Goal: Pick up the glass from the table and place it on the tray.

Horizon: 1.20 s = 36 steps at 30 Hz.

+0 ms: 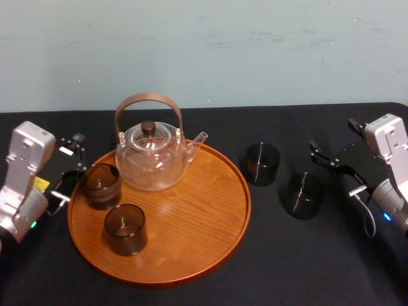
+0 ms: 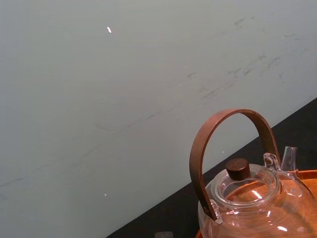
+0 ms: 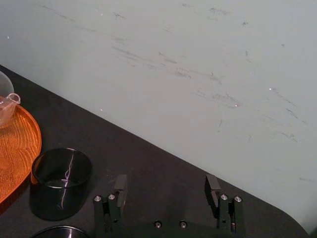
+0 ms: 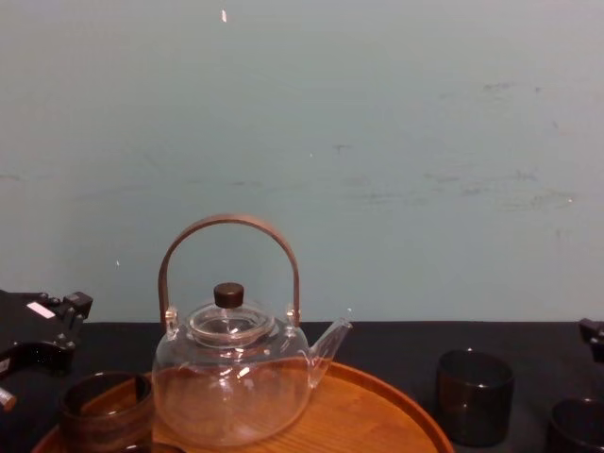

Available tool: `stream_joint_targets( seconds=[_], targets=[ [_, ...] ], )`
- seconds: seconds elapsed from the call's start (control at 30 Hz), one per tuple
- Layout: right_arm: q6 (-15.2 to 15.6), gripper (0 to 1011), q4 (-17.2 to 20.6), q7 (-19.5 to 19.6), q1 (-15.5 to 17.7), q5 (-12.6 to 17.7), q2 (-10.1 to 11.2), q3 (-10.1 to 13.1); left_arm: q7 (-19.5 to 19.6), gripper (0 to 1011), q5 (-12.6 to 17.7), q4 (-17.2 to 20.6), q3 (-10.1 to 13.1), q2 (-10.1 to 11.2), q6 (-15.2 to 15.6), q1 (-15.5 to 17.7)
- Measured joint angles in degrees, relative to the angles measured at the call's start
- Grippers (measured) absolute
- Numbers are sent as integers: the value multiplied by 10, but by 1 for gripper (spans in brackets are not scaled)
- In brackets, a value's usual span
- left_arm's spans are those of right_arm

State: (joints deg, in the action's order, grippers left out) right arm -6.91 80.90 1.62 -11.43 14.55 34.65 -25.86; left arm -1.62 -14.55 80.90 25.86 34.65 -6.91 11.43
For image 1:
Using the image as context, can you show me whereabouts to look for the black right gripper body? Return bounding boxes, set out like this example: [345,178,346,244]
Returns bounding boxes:
[334,135,391,193]

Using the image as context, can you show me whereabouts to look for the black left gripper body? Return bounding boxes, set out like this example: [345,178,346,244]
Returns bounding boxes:
[38,141,78,193]

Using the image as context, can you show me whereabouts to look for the round wooden tray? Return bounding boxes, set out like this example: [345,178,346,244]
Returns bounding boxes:
[66,139,252,289]

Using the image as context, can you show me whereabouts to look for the smoky glass cup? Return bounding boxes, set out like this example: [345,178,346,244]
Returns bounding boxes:
[79,163,122,211]
[245,142,281,187]
[102,203,149,257]
[284,172,324,221]

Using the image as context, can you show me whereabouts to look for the glass teapot lid, dark knob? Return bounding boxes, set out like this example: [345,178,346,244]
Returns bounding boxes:
[130,120,168,150]

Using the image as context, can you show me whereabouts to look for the black table cloth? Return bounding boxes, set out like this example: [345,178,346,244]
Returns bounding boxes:
[0,101,408,306]

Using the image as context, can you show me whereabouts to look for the right gripper dark cable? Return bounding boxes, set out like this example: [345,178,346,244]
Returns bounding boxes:
[348,186,378,239]

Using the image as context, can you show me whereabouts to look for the glass teapot with wooden handle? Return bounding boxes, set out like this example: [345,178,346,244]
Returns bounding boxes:
[113,91,210,193]

